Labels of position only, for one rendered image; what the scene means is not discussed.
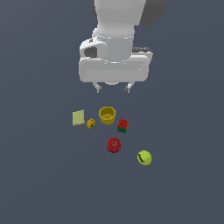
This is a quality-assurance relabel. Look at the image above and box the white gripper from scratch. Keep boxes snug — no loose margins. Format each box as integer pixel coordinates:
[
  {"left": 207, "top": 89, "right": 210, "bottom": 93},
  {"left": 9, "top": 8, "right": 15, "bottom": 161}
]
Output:
[{"left": 78, "top": 51, "right": 153, "bottom": 94}]

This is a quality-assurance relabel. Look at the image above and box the yellow cup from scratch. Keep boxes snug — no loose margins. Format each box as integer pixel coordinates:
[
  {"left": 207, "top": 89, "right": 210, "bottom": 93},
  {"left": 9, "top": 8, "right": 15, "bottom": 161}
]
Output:
[{"left": 98, "top": 106, "right": 116, "bottom": 126}]

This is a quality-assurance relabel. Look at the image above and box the red and green block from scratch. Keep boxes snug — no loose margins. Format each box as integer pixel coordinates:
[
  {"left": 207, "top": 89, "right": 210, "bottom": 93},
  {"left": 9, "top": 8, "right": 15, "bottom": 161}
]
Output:
[{"left": 116, "top": 118, "right": 130, "bottom": 135}]

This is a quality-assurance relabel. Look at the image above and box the small yellow padlock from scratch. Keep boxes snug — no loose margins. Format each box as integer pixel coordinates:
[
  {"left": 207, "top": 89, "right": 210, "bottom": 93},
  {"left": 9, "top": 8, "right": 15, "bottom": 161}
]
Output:
[{"left": 86, "top": 117, "right": 96, "bottom": 130}]

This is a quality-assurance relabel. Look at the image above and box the red apple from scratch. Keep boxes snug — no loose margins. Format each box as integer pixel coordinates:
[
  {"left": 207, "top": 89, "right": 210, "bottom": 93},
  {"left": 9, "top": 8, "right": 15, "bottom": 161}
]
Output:
[{"left": 106, "top": 136, "right": 122, "bottom": 154}]

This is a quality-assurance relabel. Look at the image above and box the yellow-green tennis ball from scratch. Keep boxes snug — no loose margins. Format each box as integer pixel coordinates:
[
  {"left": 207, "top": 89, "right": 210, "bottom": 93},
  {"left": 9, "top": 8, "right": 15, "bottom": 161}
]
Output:
[{"left": 136, "top": 150, "right": 153, "bottom": 166}]

